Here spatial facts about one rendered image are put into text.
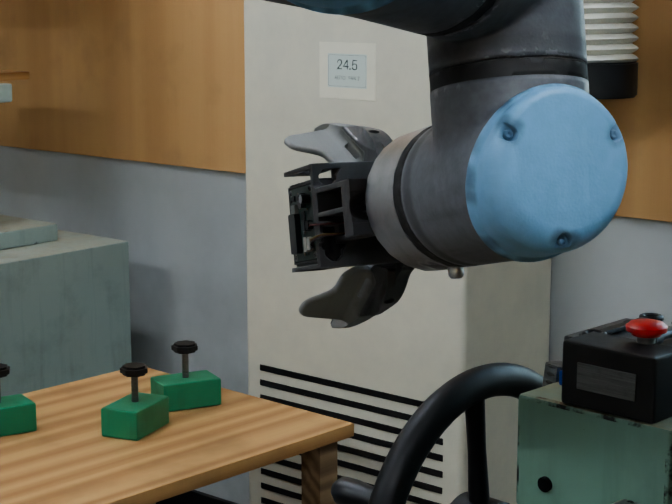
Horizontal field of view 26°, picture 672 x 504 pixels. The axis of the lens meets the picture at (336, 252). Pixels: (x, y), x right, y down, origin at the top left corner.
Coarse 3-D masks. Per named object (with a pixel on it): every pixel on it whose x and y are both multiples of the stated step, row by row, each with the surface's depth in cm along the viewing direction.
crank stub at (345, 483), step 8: (336, 480) 119; (344, 480) 118; (352, 480) 118; (360, 480) 118; (336, 488) 118; (344, 488) 118; (352, 488) 117; (360, 488) 117; (368, 488) 117; (336, 496) 118; (344, 496) 118; (352, 496) 117; (360, 496) 117; (368, 496) 116
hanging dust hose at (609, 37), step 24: (600, 0) 238; (624, 0) 240; (600, 24) 239; (624, 24) 240; (600, 48) 239; (624, 48) 240; (600, 72) 239; (624, 72) 241; (600, 96) 240; (624, 96) 241
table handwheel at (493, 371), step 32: (448, 384) 118; (480, 384) 119; (512, 384) 122; (416, 416) 116; (448, 416) 116; (480, 416) 120; (416, 448) 114; (480, 448) 121; (384, 480) 113; (480, 480) 121
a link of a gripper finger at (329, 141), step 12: (312, 132) 108; (324, 132) 108; (336, 132) 108; (288, 144) 105; (300, 144) 105; (312, 144) 106; (324, 144) 106; (336, 144) 106; (348, 144) 106; (324, 156) 105; (336, 156) 104; (348, 156) 105; (360, 156) 104
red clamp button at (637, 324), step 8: (632, 320) 106; (640, 320) 106; (648, 320) 106; (656, 320) 106; (632, 328) 105; (640, 328) 105; (648, 328) 105; (656, 328) 105; (664, 328) 105; (640, 336) 105; (648, 336) 105; (656, 336) 105
